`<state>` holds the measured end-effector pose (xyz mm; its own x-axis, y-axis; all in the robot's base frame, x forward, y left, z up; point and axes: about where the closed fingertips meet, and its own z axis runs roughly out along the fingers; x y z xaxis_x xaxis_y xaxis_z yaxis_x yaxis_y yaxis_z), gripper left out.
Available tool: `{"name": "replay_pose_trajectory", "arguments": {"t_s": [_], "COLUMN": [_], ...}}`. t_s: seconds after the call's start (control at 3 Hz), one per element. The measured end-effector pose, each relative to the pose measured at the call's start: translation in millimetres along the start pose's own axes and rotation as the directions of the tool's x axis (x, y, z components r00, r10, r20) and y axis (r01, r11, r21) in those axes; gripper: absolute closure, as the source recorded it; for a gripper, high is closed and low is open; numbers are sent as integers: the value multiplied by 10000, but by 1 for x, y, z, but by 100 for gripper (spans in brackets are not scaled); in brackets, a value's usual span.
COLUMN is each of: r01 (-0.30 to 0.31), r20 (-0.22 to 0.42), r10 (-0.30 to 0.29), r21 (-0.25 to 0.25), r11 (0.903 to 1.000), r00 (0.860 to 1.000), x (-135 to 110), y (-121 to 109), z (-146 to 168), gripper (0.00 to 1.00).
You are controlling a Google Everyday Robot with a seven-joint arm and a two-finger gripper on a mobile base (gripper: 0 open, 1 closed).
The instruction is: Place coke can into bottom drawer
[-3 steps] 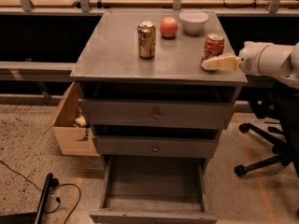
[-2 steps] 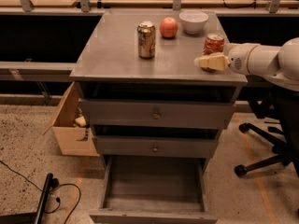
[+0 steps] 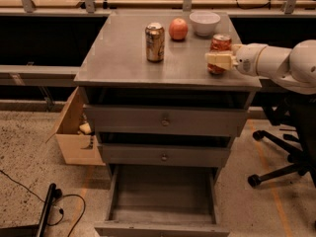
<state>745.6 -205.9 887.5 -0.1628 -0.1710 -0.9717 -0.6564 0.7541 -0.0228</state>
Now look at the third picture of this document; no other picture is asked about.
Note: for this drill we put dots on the top grey drawer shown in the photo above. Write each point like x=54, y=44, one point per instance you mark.
x=166, y=120

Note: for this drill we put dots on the red coke can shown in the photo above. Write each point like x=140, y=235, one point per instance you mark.
x=219, y=42

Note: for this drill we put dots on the grey drawer cabinet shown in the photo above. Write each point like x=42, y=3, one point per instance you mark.
x=116, y=72

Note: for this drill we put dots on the bottom grey open drawer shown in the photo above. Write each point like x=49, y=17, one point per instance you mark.
x=160, y=201

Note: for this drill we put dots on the gold soda can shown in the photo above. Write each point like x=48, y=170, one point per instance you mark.
x=155, y=37

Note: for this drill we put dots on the black office chair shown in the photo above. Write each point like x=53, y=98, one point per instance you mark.
x=298, y=111

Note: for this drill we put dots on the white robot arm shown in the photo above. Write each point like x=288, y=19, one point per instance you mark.
x=293, y=69

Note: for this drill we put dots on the black stand base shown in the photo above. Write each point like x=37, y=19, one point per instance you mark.
x=36, y=230

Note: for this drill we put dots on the cardboard box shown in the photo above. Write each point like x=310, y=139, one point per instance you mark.
x=77, y=148

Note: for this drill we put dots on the red apple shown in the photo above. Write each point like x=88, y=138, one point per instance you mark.
x=178, y=29

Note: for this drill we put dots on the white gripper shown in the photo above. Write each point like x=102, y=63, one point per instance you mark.
x=247, y=60

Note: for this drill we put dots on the white bowl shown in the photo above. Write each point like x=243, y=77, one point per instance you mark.
x=204, y=22

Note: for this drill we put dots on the middle grey drawer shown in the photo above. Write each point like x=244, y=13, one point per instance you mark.
x=164, y=155

